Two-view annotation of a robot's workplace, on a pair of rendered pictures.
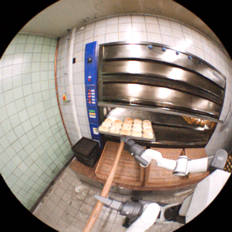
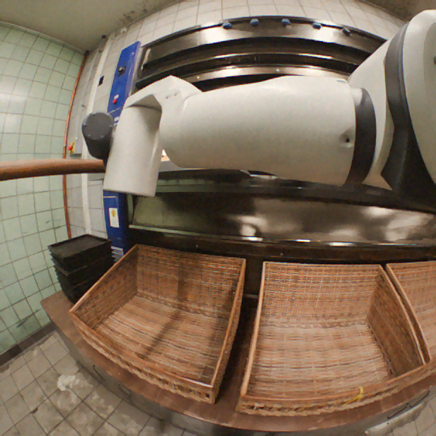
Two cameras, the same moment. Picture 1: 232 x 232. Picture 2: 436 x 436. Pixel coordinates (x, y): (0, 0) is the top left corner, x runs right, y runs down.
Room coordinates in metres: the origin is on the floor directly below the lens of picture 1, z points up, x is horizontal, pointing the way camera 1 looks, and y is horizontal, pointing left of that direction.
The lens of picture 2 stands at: (0.10, -0.31, 1.14)
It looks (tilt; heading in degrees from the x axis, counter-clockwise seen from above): 11 degrees down; 1
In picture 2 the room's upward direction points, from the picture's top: straight up
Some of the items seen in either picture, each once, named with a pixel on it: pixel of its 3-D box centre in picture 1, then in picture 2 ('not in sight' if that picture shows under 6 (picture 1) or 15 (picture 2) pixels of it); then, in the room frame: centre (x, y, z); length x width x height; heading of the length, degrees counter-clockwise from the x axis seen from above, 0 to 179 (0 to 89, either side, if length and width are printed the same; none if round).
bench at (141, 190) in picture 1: (147, 179); (269, 388); (0.41, -0.54, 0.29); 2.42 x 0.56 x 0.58; 75
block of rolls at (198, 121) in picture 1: (190, 116); not in sight; (0.93, -1.40, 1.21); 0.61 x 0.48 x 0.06; 165
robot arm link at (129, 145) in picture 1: (131, 147); not in sight; (0.39, -0.12, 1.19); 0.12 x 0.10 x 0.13; 39
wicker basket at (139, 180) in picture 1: (122, 163); (158, 306); (0.56, -0.09, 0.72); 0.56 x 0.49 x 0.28; 76
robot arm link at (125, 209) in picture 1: (118, 206); not in sight; (0.00, -0.02, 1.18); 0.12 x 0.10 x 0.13; 67
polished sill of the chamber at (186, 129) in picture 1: (173, 127); (328, 185); (0.68, -0.73, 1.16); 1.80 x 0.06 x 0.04; 75
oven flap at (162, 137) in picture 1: (170, 137); (326, 221); (0.66, -0.72, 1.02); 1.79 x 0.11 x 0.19; 75
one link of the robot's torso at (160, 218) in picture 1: (163, 213); not in sight; (-0.17, -0.42, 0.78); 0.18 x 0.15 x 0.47; 164
